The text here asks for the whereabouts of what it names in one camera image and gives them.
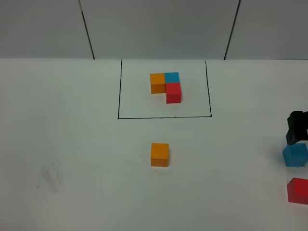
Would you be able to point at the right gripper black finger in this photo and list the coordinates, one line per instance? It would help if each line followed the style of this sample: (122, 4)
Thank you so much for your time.
(297, 127)

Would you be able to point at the blue template cube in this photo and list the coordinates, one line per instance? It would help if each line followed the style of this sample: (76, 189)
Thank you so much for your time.
(172, 77)

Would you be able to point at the red template cube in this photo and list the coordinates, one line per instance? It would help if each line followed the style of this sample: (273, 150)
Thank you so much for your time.
(173, 93)

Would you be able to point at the orange template cube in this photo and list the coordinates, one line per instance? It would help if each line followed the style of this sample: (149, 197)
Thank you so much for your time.
(158, 84)

